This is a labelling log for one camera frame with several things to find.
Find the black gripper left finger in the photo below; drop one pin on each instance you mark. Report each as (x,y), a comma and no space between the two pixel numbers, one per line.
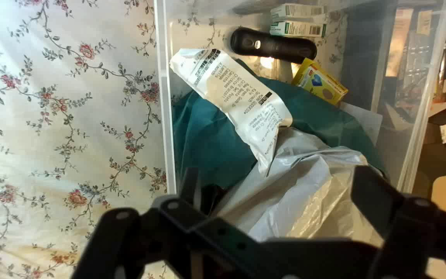
(106,255)

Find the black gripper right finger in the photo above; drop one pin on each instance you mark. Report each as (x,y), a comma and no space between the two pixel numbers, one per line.
(413,227)

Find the grey plastic bag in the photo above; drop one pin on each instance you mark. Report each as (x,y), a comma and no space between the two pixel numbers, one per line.
(306,193)

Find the teal cloth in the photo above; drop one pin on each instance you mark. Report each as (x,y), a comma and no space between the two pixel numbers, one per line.
(205,138)

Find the floral white bedspread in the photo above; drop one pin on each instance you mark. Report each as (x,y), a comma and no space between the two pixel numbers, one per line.
(80,125)

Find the yellow small box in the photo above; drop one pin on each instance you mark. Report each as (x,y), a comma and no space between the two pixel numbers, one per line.
(320,82)

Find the white printed plastic pouch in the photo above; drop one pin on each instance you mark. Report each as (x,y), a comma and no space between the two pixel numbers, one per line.
(255,108)

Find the white green carton box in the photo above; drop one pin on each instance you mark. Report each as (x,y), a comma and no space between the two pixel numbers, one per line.
(298,20)

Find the black cylindrical flashlight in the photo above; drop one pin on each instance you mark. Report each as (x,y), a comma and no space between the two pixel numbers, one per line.
(252,41)

